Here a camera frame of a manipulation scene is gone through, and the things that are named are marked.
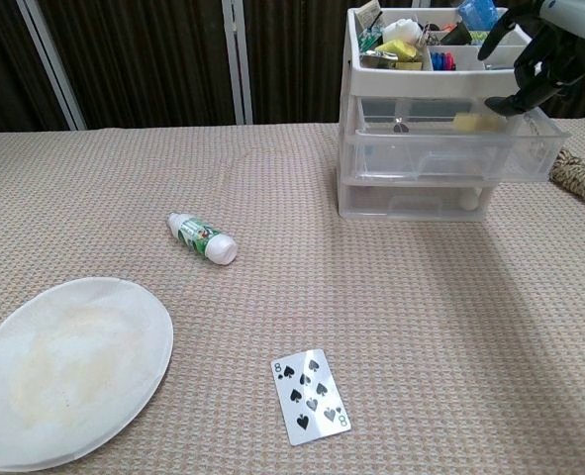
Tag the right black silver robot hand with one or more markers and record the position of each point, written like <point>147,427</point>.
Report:
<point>559,54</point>

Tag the yellow sponge block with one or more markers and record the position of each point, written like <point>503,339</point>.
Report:
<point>472,122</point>

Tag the clear plastic drawer with pendant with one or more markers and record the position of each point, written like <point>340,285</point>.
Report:
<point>386,153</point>

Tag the white plastic drawer unit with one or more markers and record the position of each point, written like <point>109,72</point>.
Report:
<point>445,81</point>

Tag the light green packet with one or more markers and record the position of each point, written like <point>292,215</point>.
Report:
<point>479,36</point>

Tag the blue plastic packet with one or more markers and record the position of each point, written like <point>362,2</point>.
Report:
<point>475,12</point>

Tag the black small pouch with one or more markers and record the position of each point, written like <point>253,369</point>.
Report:
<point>458,33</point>

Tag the blue red disc stack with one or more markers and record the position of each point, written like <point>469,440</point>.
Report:
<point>444,59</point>

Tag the white crumpled lump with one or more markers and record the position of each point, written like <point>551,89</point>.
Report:
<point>403,29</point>

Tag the yellow wrapped packet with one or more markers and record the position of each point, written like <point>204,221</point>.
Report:
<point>396,48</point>

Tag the small white ball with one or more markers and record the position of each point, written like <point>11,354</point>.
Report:
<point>468,202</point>

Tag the teal snack packet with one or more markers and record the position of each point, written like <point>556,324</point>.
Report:
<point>370,37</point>

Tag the beige paper sachet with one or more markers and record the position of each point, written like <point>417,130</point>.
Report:
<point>370,12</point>

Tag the beige woven tablecloth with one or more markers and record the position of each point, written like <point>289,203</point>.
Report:
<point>272,198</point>

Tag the white bottle green label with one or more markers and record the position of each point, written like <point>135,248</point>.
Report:
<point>203,238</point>

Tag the black pleated curtain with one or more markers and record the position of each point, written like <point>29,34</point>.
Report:
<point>148,49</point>

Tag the eight of spades card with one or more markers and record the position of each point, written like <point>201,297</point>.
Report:
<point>312,396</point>

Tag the white paper plate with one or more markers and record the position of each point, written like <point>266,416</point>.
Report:
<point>74,376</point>

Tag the aluminium frame post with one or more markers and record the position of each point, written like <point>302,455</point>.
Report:
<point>237,64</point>
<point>51,64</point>

